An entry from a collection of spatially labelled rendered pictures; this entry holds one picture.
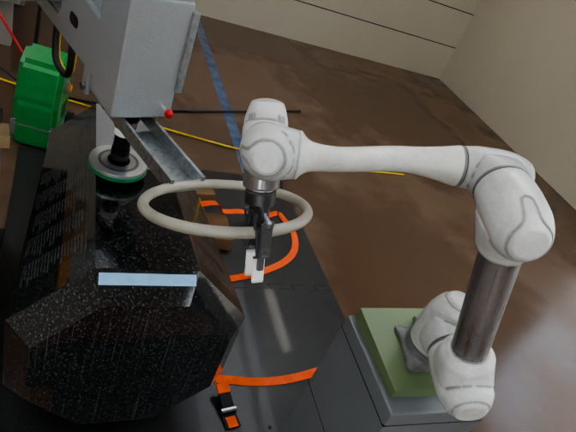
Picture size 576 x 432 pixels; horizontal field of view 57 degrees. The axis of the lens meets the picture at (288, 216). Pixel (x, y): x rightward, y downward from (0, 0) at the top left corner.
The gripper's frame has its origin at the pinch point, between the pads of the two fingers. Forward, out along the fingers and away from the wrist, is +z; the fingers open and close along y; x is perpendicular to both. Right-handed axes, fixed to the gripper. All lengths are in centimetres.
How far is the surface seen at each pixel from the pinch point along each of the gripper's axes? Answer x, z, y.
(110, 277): 28, 20, 45
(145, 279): 18, 21, 45
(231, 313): -15, 41, 50
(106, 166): 23, -6, 88
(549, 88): -505, -41, 322
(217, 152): -85, 26, 272
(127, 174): 16, -3, 85
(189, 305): 4, 31, 41
